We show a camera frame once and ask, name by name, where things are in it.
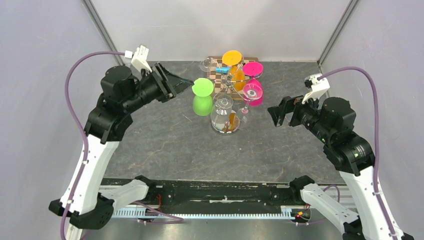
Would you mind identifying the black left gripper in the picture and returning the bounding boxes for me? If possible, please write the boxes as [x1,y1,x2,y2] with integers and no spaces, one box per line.
[123,61,195,114]

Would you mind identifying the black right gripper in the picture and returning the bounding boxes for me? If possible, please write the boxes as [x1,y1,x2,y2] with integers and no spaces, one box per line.
[267,88,332,142]

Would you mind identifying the clear wine glass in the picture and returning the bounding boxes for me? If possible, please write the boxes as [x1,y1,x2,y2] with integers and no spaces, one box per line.
[210,94,234,132]
[199,57,216,73]
[240,83,263,114]

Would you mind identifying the chrome wine glass rack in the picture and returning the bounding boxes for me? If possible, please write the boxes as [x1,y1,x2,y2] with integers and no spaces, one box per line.
[205,56,263,137]

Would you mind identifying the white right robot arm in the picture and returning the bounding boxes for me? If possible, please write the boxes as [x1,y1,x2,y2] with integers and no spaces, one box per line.
[267,96,412,240]

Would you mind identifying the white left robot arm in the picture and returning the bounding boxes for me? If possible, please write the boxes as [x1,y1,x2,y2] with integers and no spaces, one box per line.
[48,63,194,230]

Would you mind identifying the green plastic wine glass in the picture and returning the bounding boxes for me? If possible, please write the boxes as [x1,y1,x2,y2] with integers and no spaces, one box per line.
[191,77,214,117]

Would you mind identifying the pink plastic wine glass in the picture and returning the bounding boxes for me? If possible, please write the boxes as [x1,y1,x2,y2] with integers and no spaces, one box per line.
[242,62,264,102]

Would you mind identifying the clear wine glass back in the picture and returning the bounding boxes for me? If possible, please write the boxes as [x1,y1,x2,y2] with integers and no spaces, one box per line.
[199,57,216,73]

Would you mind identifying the clear wine glass front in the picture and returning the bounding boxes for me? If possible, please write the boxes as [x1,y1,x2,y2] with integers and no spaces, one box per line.
[210,94,234,132]

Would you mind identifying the orange plastic wine glass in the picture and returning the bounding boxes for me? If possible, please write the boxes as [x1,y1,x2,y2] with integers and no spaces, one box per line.
[221,50,246,93]

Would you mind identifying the blue cylindrical tube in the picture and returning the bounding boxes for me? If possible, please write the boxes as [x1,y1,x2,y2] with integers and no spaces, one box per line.
[215,67,230,75]

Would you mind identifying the wooden chess board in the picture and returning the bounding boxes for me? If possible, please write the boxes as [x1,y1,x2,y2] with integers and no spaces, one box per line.
[207,56,259,101]

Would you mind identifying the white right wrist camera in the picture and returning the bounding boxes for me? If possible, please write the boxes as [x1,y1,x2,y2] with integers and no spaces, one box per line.
[301,73,330,104]

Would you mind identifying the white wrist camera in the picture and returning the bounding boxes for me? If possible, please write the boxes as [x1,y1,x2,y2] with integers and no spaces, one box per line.
[301,73,330,104]
[124,44,152,74]

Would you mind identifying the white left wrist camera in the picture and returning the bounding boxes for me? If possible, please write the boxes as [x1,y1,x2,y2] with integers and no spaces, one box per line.
[124,44,152,74]

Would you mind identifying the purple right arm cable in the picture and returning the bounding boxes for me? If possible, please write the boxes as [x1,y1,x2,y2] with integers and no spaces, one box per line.
[294,66,398,240]

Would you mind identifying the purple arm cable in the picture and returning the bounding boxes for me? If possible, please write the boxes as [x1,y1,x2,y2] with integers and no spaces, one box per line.
[59,51,185,240]
[294,66,398,240]

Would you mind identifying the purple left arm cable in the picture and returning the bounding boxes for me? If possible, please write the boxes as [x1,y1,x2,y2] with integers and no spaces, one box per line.
[59,51,185,240]

